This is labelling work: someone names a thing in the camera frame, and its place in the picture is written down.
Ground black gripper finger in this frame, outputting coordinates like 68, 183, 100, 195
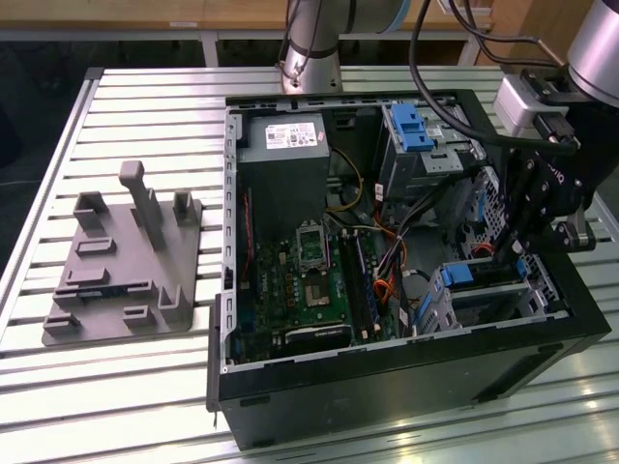
510, 207, 562, 257
492, 149, 547, 265

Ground hard disk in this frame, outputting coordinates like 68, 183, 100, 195
416, 257, 531, 335

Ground grey disk bay cage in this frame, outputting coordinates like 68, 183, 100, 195
413, 263, 558, 335

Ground grey optical drive cage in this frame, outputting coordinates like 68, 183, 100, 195
378, 100, 487, 200

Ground blue drive latch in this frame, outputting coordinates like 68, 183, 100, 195
390, 102, 434, 153

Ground CPU socket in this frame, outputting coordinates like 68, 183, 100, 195
294, 219, 333, 272

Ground bronze chipset chip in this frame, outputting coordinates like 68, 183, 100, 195
303, 279, 333, 308

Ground black PC case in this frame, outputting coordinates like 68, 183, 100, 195
206, 88, 613, 450

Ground grey power supply unit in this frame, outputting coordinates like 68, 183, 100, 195
235, 113, 333, 231

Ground black graphics card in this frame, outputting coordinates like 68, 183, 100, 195
282, 322, 354, 350

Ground green motherboard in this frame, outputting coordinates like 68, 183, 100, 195
230, 217, 405, 363

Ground grey parts rack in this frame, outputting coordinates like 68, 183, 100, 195
41, 159, 204, 348

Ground green RAM stick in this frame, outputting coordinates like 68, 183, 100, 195
76, 286, 131, 299

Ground thick black cable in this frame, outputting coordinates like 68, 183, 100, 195
408, 0, 582, 149

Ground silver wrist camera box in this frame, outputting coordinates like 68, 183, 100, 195
491, 73, 582, 152

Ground black wire bundle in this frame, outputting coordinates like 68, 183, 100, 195
376, 166, 487, 275

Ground thin black cable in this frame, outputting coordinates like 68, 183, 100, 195
437, 0, 570, 70

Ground yellow and black wires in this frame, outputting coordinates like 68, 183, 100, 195
325, 147, 365, 214

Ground orange wire loop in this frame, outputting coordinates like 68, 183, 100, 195
373, 277, 408, 306

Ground thin arm base cable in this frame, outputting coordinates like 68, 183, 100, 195
276, 0, 311, 82

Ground wooden bench with white frame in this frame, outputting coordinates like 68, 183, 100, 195
0, 0, 494, 68

